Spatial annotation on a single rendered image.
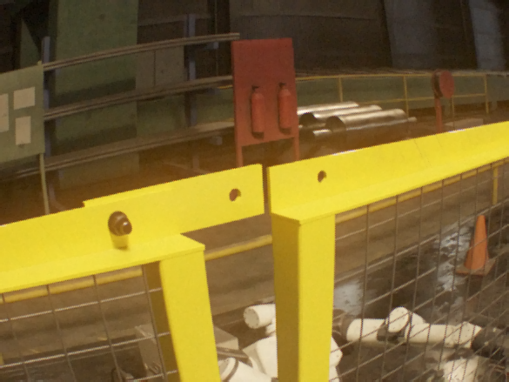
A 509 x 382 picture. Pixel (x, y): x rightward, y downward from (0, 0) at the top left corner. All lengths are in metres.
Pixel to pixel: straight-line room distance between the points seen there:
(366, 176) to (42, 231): 0.42
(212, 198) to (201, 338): 0.15
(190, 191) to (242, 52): 7.30
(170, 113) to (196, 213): 10.15
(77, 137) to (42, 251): 8.85
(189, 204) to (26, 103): 6.05
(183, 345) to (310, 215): 0.20
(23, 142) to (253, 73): 3.19
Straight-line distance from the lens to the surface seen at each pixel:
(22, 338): 4.60
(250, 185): 0.70
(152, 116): 10.64
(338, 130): 9.16
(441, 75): 10.40
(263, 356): 1.68
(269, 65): 8.19
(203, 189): 0.67
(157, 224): 0.64
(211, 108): 11.21
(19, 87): 6.64
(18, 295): 4.06
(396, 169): 0.85
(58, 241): 0.60
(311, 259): 0.71
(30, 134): 6.72
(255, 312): 1.77
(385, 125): 9.65
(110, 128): 9.66
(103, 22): 9.53
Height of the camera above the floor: 2.00
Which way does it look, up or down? 13 degrees down
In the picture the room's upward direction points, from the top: 3 degrees counter-clockwise
